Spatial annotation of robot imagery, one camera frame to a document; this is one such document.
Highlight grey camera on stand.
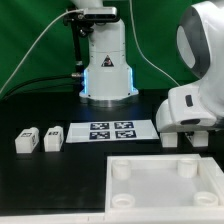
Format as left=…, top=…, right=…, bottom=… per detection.
left=83, top=7, right=117, bottom=21

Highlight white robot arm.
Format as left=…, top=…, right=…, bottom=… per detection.
left=156, top=0, right=224, bottom=133

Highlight white square tabletop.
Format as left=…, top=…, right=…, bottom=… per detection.
left=105, top=154, right=224, bottom=212

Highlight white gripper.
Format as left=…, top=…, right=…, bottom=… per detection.
left=156, top=81, right=224, bottom=133

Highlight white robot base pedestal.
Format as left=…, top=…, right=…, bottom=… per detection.
left=78, top=0, right=140, bottom=108

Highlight black camera stand pole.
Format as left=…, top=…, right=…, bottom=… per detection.
left=63, top=6, right=94, bottom=79

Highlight white camera cable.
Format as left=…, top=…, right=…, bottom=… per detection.
left=0, top=9, right=85, bottom=96

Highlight black cables at base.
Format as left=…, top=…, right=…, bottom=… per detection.
left=0, top=73, right=84, bottom=101

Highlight white sheet with tags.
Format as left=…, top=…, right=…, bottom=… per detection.
left=66, top=120, right=159, bottom=143

